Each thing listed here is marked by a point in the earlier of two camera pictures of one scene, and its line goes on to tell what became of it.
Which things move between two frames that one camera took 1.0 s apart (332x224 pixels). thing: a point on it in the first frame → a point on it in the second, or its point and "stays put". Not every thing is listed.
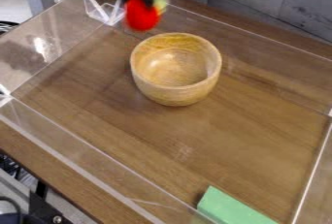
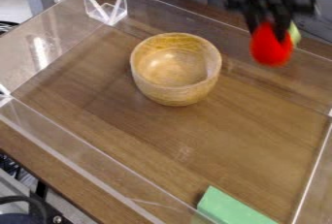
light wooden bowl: [175, 66] stays put
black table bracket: [42, 208] stays put
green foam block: [229, 209] stays put
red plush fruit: [145, 17] → [268, 49]
